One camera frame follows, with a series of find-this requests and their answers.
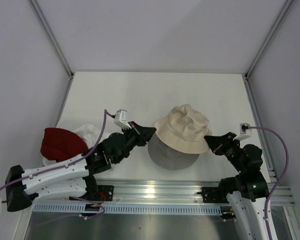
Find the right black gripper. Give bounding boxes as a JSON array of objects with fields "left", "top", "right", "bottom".
[{"left": 203, "top": 131, "right": 245, "bottom": 173}]

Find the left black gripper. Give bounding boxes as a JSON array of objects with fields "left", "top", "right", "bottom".
[{"left": 114, "top": 121, "right": 156, "bottom": 164}]

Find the grey bucket hat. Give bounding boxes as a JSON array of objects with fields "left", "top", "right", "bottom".
[{"left": 147, "top": 135, "right": 200, "bottom": 171}]

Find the beige bucket hat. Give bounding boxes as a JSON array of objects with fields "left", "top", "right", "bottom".
[{"left": 153, "top": 104, "right": 212, "bottom": 154}]

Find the dark red bucket hat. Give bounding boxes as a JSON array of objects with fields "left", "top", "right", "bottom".
[{"left": 40, "top": 127, "right": 89, "bottom": 163}]

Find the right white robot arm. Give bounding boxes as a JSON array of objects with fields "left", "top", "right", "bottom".
[{"left": 204, "top": 132, "right": 278, "bottom": 240}]

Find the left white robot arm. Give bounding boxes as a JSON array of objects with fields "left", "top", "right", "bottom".
[{"left": 5, "top": 121, "right": 156, "bottom": 212}]

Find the white plastic basket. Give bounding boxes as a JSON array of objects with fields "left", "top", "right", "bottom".
[{"left": 42, "top": 117, "right": 121, "bottom": 168}]

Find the white bucket hat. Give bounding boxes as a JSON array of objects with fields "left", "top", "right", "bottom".
[{"left": 72, "top": 124, "right": 102, "bottom": 149}]

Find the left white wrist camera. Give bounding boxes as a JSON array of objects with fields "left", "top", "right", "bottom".
[{"left": 112, "top": 109, "right": 131, "bottom": 130}]

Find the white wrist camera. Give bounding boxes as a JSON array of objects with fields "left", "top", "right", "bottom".
[
  {"left": 234, "top": 123, "right": 252, "bottom": 141},
  {"left": 112, "top": 109, "right": 131, "bottom": 130}
]

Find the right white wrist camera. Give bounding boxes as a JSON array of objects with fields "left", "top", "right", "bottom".
[{"left": 234, "top": 123, "right": 252, "bottom": 141}]

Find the right black base bracket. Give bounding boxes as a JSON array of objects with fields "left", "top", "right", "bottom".
[{"left": 196, "top": 187, "right": 228, "bottom": 204}]

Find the black base bracket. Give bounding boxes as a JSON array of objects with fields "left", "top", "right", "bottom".
[
  {"left": 196, "top": 187, "right": 228, "bottom": 204},
  {"left": 79, "top": 185, "right": 114, "bottom": 202}
]

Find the purple cable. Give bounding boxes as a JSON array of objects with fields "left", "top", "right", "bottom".
[
  {"left": 0, "top": 109, "right": 116, "bottom": 202},
  {"left": 34, "top": 197, "right": 106, "bottom": 226},
  {"left": 248, "top": 126, "right": 290, "bottom": 240}
]

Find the aluminium mounting rail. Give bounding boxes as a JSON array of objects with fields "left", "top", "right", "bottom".
[{"left": 23, "top": 178, "right": 297, "bottom": 207}]

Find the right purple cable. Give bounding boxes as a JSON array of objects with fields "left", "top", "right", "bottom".
[{"left": 248, "top": 126, "right": 290, "bottom": 240}]

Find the left black base bracket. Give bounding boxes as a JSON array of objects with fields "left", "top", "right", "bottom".
[{"left": 79, "top": 185, "right": 114, "bottom": 202}]

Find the white slotted cable duct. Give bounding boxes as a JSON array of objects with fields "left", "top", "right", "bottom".
[{"left": 33, "top": 202, "right": 222, "bottom": 216}]

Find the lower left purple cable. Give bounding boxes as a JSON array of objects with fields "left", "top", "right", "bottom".
[{"left": 34, "top": 197, "right": 106, "bottom": 226}]

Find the right aluminium frame post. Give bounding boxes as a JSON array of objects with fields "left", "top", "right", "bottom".
[{"left": 245, "top": 0, "right": 296, "bottom": 81}]

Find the aluminium frame post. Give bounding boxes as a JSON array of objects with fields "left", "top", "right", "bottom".
[
  {"left": 245, "top": 0, "right": 296, "bottom": 81},
  {"left": 27, "top": 0, "right": 74, "bottom": 79}
]

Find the left aluminium frame post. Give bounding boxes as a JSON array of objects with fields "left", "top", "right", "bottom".
[{"left": 27, "top": 0, "right": 74, "bottom": 79}]

